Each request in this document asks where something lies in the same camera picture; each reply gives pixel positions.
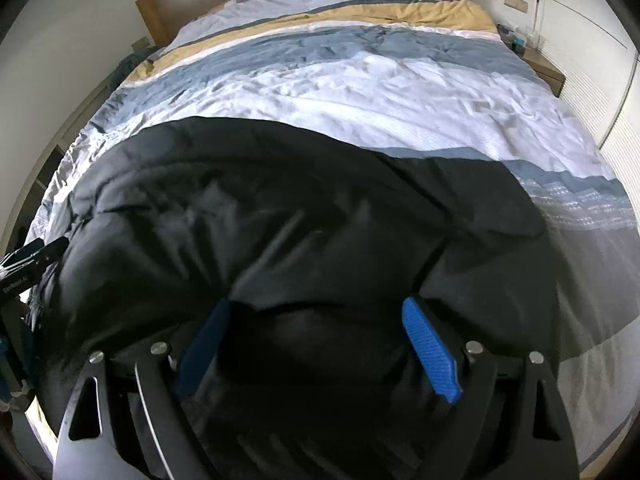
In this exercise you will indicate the wall socket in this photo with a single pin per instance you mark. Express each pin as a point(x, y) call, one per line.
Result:
point(141, 43)

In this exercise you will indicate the dark cloth pile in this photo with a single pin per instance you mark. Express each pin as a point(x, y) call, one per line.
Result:
point(131, 62)

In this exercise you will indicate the small dark box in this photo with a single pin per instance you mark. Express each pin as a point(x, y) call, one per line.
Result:
point(517, 40)

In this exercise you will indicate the beige wall plate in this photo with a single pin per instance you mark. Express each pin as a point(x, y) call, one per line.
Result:
point(516, 2)

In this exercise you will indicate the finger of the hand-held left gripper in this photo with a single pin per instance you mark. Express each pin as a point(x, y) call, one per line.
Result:
point(45, 252)

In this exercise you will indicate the black garment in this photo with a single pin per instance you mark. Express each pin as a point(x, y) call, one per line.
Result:
point(300, 210)

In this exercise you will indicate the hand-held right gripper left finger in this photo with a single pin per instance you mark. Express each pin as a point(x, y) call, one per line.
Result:
point(202, 350)

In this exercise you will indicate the striped duvet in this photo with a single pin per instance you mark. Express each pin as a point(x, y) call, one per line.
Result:
point(400, 95)

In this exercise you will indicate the white ribbed panel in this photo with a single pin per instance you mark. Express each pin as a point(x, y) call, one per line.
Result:
point(585, 45)

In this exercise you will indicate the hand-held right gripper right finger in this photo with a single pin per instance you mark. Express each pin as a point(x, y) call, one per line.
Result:
point(430, 350)

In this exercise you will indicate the wooden nightstand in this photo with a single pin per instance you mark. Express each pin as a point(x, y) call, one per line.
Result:
point(547, 72)

